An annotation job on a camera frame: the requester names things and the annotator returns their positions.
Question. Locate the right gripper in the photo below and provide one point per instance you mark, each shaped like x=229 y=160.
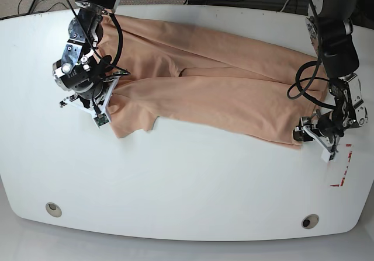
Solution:
x=95 y=100

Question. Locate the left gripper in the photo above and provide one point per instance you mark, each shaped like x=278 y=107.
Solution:
x=320 y=128

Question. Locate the peach t-shirt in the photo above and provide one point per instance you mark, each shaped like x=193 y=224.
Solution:
x=203 y=76

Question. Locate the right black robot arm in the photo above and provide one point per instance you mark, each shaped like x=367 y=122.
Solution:
x=90 y=76

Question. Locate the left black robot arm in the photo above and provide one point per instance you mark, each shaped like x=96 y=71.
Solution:
x=330 y=30

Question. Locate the red tape rectangle marking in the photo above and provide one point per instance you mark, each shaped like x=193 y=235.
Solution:
x=338 y=167

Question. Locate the right table cable grommet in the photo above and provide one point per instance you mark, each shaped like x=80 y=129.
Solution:
x=310 y=221

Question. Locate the table cable grommet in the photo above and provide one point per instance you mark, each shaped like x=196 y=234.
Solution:
x=54 y=210
x=310 y=221

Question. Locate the left table cable grommet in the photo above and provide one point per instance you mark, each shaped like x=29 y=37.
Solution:
x=54 y=210

